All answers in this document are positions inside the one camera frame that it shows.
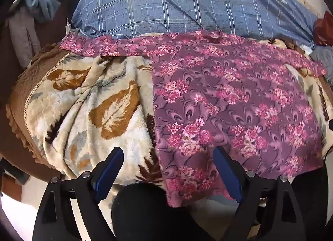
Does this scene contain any beige leaf-print fleece blanket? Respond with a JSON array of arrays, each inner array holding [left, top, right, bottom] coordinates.
[[24, 33, 332, 195]]

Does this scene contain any purple floral garment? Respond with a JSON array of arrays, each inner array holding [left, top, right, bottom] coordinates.
[[59, 30, 328, 208]]

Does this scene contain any white charger cable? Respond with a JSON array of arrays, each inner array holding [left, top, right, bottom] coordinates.
[[65, 18, 102, 36]]

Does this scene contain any light blue cloth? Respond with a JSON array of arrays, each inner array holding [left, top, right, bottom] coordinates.
[[74, 26, 103, 40]]

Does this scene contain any grey-blue crumpled clothing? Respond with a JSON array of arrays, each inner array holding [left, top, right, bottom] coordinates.
[[22, 0, 62, 22]]

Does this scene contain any brown quilted bedspread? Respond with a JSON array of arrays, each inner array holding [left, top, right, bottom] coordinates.
[[5, 43, 71, 179]]

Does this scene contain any red bag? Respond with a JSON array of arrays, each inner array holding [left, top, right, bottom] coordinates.
[[313, 10, 333, 47]]

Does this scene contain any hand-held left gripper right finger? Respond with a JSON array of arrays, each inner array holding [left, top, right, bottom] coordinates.
[[212, 146, 308, 241]]

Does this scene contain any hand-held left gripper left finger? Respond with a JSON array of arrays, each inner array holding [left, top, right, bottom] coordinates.
[[32, 147, 124, 241]]

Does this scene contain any grey hanging cloth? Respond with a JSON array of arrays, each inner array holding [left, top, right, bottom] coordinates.
[[6, 6, 42, 69]]

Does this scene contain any grey folded cloth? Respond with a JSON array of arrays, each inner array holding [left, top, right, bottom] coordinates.
[[309, 46, 333, 86]]

